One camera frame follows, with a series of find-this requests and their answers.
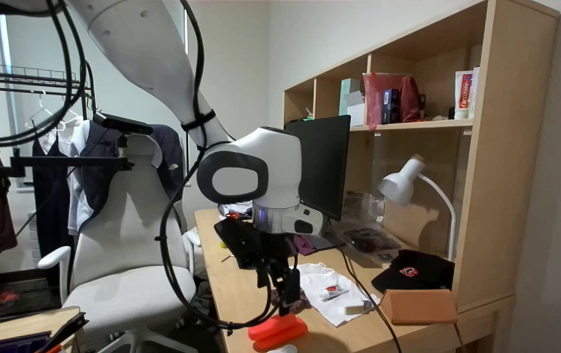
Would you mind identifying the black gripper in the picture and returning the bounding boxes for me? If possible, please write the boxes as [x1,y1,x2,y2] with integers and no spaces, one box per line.
[252,232,301,317]

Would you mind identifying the orange oblong block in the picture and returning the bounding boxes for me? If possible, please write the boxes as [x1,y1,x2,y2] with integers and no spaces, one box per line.
[252,311,309,336]

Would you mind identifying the white cloth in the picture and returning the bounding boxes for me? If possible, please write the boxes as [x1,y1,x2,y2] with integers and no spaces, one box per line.
[295,260,360,309]

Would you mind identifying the orange marker pen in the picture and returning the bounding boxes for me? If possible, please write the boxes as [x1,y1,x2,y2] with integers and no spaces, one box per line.
[246,321,309,353]

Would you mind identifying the purple cloth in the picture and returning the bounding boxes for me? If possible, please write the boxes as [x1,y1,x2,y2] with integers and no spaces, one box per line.
[290,230,335,256]

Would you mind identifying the grey monitor stand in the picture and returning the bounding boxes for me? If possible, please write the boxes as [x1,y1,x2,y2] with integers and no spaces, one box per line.
[317,217,403,264]

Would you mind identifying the black computer monitor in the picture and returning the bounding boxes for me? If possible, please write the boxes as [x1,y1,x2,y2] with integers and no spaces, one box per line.
[284,113,352,223]

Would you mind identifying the brown cardboard box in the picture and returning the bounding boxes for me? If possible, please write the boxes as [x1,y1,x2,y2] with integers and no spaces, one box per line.
[376,285,460,327]

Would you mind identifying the black cap red logo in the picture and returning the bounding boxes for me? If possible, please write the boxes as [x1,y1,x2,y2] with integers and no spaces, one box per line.
[368,246,456,293]

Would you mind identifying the white desk lamp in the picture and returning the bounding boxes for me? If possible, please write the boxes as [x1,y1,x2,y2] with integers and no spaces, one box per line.
[376,152,458,262]

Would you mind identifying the navy jacket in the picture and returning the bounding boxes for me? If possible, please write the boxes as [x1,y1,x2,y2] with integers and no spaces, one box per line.
[82,123,186,211]

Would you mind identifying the white office chair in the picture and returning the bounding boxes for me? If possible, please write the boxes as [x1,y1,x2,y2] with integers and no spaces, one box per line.
[35,132,199,353]

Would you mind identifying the teal box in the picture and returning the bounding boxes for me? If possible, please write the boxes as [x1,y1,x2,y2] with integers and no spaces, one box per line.
[337,76,354,117]

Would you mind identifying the red bag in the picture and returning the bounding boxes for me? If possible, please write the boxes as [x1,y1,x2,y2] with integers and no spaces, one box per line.
[360,68,425,127]

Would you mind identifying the dark blue item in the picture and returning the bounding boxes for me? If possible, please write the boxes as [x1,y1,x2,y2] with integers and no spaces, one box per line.
[380,85,403,125]

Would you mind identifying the black clamp orange tip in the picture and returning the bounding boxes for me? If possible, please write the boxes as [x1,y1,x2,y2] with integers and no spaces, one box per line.
[33,309,90,353]

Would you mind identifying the white hanging shirt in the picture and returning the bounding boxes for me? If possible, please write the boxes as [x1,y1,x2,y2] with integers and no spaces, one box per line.
[27,105,95,236]

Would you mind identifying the black hanging garment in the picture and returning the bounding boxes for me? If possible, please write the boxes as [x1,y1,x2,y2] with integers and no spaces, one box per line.
[31,144,72,262]

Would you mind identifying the black tray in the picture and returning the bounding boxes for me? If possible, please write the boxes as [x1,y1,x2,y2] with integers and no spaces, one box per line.
[0,264,62,329]

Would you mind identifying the wooden shelf unit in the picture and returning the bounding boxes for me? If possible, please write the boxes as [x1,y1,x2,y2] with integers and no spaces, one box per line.
[280,0,561,353]

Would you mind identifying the white red box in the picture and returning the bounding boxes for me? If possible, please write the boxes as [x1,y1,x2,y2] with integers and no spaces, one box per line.
[450,68,476,121]

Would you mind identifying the wooden robot stand top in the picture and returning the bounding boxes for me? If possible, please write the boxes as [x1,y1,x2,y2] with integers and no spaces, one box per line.
[0,303,88,353]

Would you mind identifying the metal clothes rack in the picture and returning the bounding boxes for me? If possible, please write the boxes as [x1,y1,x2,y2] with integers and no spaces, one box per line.
[0,58,93,97]

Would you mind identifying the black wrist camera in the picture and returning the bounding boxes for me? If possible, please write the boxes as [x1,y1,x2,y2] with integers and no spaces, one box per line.
[211,215,264,270]

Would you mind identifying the black desk cable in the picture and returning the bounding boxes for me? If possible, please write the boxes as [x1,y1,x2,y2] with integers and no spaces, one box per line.
[335,242,403,353]

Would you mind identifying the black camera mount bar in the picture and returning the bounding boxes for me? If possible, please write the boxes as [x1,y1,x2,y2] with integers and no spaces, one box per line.
[0,113,154,178]

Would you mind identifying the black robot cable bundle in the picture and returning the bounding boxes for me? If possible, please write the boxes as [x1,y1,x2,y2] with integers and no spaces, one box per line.
[0,0,278,330]

